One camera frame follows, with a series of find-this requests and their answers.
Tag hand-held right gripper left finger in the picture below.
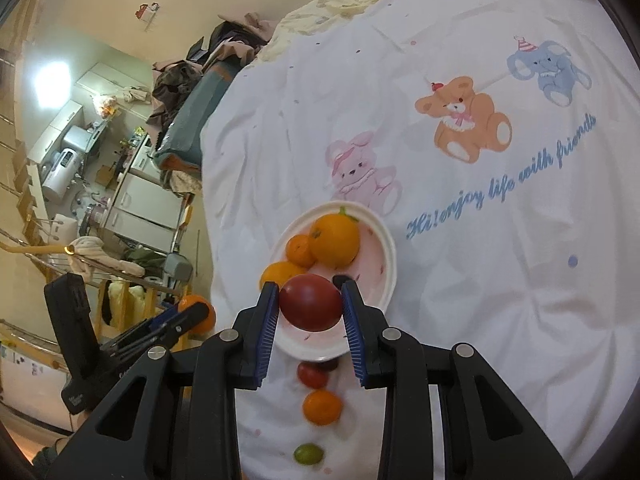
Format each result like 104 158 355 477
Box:
45 281 280 480

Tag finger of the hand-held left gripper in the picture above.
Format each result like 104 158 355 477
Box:
107 302 183 349
112 304 211 361

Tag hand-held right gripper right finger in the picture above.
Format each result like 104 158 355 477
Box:
332 275 573 480

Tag small mandarin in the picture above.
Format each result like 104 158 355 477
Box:
177 294 217 335
302 389 344 426
285 234 317 268

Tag medium orange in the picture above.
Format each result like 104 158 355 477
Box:
260 261 308 293

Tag pink strawberry ceramic plate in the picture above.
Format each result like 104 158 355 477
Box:
269 200 397 363

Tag large orange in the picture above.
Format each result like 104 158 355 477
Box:
307 213 362 268

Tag grey stool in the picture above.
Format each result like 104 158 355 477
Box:
165 252 193 291

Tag dark red tomato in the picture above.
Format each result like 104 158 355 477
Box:
296 361 331 390

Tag beige cloth on rack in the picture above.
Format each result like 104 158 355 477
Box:
67 236 146 276

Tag white base cabinets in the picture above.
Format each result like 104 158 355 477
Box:
102 172 183 241

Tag green tomato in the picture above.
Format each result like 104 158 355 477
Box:
292 442 326 466

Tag floral cloth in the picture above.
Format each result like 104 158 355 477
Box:
162 167 203 196

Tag white cartoon printed blanket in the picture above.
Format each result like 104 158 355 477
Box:
200 0 640 480

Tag white kitchen appliance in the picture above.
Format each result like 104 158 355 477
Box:
40 149 86 206

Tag blue-grey pillow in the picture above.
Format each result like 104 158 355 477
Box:
152 57 241 171

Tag hanging plastic bag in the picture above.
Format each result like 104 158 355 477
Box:
92 94 121 118

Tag tall white cabinet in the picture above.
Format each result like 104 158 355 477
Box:
75 62 131 98

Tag pile of clothes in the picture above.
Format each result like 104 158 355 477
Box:
150 10 281 116

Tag ceiling light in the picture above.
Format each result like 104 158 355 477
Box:
32 57 76 111

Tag white wall cabinets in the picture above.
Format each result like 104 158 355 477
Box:
27 100 86 161

